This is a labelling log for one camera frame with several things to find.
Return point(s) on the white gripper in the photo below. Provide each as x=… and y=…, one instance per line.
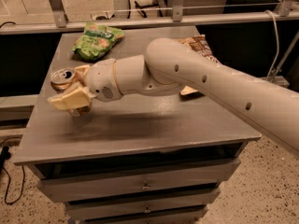
x=101, y=79

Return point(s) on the orange soda can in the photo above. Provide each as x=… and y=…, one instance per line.
x=72, y=93

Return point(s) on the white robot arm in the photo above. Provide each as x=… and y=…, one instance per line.
x=167, y=67

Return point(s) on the green rice chip bag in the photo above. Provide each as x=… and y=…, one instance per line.
x=96, y=41

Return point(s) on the brown sea salt chip bag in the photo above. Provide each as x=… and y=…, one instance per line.
x=198, y=44

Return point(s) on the grey drawer cabinet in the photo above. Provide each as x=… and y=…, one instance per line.
x=139, y=160

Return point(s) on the grey metal railing frame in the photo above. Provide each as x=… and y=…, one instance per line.
x=49, y=16

